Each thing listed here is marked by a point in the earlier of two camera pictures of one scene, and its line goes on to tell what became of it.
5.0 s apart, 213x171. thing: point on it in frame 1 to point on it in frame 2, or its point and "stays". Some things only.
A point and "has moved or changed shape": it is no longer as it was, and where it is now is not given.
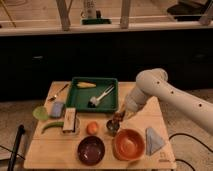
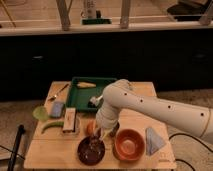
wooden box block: x=69 y=119 stays
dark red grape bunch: x=118 y=116 has moved or changed shape
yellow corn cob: x=85 y=85 stays
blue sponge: x=56 y=109 stays
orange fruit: x=92 y=128 stays
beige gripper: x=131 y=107 to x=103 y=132
